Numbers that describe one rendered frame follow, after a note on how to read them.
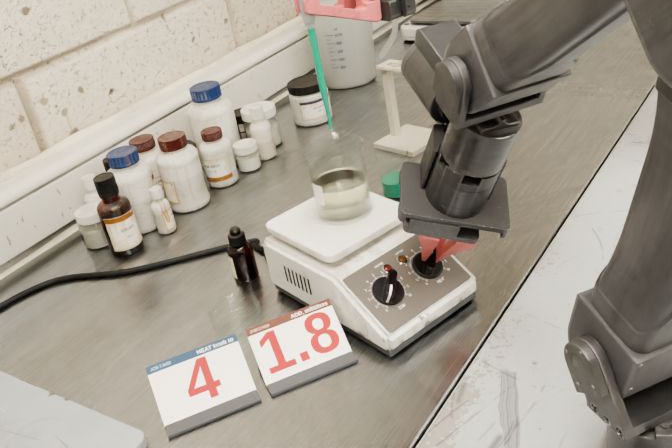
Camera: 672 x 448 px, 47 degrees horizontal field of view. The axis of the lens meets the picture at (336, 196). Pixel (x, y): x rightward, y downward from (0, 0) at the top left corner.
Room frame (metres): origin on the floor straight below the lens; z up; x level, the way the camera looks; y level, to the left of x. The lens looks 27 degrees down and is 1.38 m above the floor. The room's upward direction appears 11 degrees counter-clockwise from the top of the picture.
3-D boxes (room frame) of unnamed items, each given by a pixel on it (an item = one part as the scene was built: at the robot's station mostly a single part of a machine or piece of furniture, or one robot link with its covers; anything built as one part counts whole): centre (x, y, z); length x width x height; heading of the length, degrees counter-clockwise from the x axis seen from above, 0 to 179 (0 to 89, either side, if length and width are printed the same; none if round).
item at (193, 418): (0.58, 0.16, 0.92); 0.09 x 0.06 x 0.04; 107
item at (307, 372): (0.61, 0.06, 0.92); 0.09 x 0.06 x 0.04; 107
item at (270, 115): (1.18, 0.10, 0.93); 0.06 x 0.06 x 0.07
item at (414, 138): (1.08, -0.13, 0.96); 0.08 x 0.08 x 0.13; 40
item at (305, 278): (0.71, -0.01, 0.94); 0.22 x 0.13 x 0.08; 35
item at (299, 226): (0.73, 0.01, 0.98); 0.12 x 0.12 x 0.01; 34
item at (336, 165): (0.74, -0.01, 1.03); 0.07 x 0.06 x 0.08; 165
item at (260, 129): (1.13, 0.10, 0.94); 0.03 x 0.03 x 0.09
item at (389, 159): (0.93, -0.08, 0.93); 0.04 x 0.04 x 0.06
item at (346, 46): (1.43, -0.08, 0.97); 0.18 x 0.13 x 0.15; 83
